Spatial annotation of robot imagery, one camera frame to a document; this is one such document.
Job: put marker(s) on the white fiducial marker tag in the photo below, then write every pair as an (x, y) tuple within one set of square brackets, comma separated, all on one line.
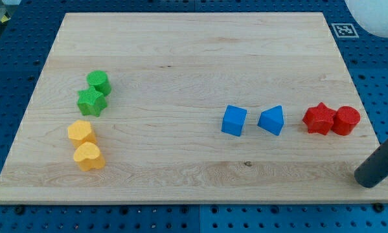
[(344, 30)]

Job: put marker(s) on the grey cylindrical pointer tool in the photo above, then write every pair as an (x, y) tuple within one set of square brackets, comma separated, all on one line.
[(374, 169)]

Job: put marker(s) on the green star block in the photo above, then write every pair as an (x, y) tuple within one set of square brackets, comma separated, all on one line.
[(91, 102)]

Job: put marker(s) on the yellow heart block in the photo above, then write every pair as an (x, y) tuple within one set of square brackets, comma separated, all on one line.
[(88, 156)]

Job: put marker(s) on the blue cube block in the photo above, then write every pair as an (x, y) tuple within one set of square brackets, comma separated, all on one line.
[(233, 120)]

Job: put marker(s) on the red star block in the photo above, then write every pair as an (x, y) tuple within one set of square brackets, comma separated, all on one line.
[(319, 119)]

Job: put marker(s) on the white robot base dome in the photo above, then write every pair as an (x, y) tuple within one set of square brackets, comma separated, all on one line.
[(371, 15)]

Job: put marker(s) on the yellow hexagon block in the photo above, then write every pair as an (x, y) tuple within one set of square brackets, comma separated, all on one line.
[(80, 132)]

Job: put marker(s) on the blue triangle block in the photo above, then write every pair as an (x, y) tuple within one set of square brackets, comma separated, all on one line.
[(272, 120)]

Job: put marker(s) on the red cylinder block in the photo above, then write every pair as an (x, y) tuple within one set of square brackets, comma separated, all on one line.
[(345, 120)]

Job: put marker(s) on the green cylinder block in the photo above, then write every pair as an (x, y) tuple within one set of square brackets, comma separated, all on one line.
[(99, 80)]

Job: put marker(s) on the light wooden board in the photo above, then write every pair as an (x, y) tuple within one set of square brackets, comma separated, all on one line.
[(172, 76)]

